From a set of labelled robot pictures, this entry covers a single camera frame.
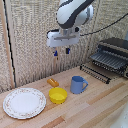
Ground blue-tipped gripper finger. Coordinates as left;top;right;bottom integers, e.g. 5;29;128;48
65;46;72;55
53;47;59;57

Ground black toaster oven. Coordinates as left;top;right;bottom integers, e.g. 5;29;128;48
98;37;128;57

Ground white floral rimmed plate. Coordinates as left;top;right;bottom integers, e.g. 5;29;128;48
2;87;47;120

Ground black dish drying rack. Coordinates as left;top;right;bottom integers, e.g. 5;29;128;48
79;50;128;85

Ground black cable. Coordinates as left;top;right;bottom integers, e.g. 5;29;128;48
79;13;128;37

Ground blue cup with handle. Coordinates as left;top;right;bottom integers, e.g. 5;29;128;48
69;75;90;95

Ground yellow plastic bowl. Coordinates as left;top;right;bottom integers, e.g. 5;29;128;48
48;87;69;105

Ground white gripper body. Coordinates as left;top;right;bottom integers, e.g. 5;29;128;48
46;27;81;49

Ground small orange bread piece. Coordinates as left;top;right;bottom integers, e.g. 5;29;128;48
46;78;60;88

